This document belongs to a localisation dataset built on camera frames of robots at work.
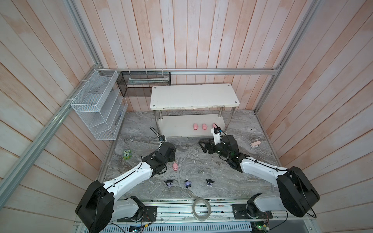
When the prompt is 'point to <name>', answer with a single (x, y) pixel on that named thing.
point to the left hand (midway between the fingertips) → (169, 153)
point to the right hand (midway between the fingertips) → (203, 140)
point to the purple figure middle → (187, 183)
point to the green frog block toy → (127, 154)
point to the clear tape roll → (200, 218)
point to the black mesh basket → (140, 84)
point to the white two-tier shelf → (213, 96)
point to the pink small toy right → (256, 144)
